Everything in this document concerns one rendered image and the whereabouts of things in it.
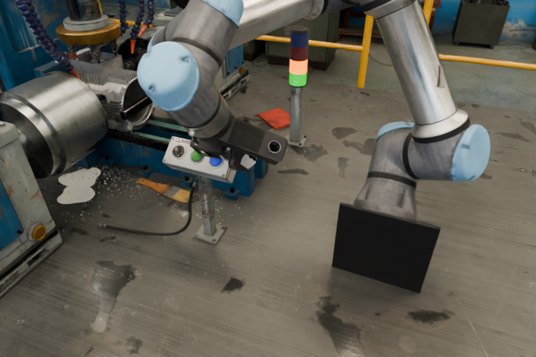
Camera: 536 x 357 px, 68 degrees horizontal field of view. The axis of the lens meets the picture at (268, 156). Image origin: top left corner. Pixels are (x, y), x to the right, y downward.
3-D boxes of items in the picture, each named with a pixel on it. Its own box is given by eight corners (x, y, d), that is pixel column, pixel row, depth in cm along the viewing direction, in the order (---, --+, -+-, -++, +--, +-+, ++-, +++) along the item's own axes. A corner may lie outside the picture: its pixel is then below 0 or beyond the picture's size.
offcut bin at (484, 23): (494, 41, 515) (515, -28, 470) (498, 52, 478) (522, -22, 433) (451, 37, 530) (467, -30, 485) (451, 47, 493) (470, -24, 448)
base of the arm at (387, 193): (417, 230, 98) (425, 192, 100) (413, 221, 84) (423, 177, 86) (356, 216, 104) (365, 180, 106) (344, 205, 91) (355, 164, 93)
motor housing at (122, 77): (76, 129, 133) (61, 75, 122) (116, 105, 147) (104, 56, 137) (125, 140, 126) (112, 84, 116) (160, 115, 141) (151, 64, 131)
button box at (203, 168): (171, 168, 99) (160, 162, 94) (180, 143, 101) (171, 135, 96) (232, 184, 93) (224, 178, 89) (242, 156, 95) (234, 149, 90)
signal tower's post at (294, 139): (281, 143, 148) (284, 30, 125) (289, 134, 154) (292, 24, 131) (301, 147, 145) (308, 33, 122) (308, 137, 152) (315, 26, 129)
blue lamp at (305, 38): (287, 46, 128) (288, 33, 126) (293, 41, 133) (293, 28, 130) (305, 49, 126) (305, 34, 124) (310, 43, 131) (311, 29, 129)
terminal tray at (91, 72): (74, 81, 128) (68, 60, 124) (97, 70, 136) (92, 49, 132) (104, 87, 124) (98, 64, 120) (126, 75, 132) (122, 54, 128)
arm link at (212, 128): (227, 86, 58) (209, 137, 56) (237, 100, 62) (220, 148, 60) (183, 79, 60) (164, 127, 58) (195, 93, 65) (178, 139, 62)
